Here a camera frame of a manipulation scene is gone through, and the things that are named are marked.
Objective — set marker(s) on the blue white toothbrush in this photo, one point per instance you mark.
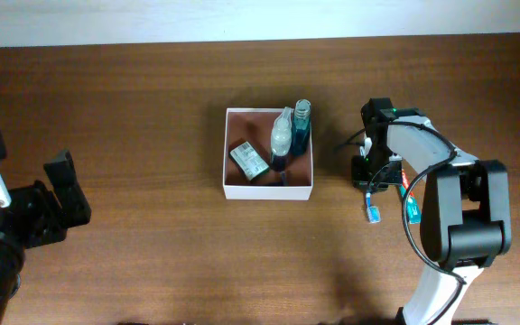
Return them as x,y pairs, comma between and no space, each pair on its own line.
373,214

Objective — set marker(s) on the clear purple soap pump bottle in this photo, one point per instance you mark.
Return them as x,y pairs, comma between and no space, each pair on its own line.
281,139

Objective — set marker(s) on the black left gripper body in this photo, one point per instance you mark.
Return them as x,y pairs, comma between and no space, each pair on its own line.
39,218

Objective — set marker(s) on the green red toothpaste tube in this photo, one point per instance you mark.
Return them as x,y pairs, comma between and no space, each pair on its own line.
413,211

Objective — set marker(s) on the blue mouthwash bottle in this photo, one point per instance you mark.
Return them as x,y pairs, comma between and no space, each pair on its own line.
301,127

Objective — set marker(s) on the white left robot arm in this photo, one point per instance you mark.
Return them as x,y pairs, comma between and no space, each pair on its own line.
12,257

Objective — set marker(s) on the white cardboard box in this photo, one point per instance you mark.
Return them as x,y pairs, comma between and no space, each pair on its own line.
254,125

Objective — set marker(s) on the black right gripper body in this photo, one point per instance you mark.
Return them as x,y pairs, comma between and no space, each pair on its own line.
377,171

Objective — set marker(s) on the green white soap box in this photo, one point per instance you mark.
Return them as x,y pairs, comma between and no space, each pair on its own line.
249,161

